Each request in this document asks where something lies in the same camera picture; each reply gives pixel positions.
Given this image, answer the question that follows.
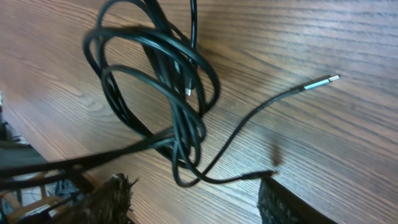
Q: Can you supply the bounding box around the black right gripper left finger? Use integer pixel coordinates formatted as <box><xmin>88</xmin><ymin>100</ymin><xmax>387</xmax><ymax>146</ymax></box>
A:
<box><xmin>52</xmin><ymin>174</ymin><xmax>139</xmax><ymax>224</ymax></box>

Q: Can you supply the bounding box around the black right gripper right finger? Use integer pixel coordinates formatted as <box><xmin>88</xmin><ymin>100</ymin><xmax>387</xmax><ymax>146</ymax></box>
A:
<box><xmin>257</xmin><ymin>177</ymin><xmax>336</xmax><ymax>224</ymax></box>

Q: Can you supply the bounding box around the black USB cable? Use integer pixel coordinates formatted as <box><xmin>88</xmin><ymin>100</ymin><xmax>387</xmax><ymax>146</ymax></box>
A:
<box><xmin>0</xmin><ymin>0</ymin><xmax>221</xmax><ymax>190</ymax></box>
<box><xmin>171</xmin><ymin>74</ymin><xmax>341</xmax><ymax>188</ymax></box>

